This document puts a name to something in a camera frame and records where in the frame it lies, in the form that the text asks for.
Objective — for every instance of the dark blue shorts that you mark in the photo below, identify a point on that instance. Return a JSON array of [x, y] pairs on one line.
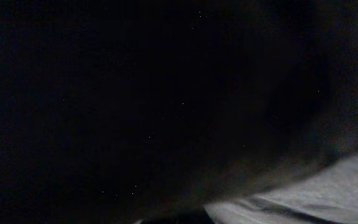
[[114, 111]]

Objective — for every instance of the folded grey shorts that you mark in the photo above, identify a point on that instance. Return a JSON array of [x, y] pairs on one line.
[[330, 197]]

